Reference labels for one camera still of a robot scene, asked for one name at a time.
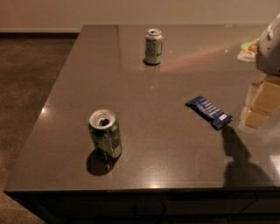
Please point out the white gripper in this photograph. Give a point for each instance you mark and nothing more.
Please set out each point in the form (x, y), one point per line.
(269, 53)

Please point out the white green soda can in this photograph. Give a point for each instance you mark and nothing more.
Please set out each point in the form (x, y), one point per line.
(153, 46)

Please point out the blue snack bar wrapper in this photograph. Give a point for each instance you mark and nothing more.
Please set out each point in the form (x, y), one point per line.
(209, 112)

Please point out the dark cabinet under table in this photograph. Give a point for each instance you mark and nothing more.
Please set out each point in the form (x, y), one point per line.
(159, 207)

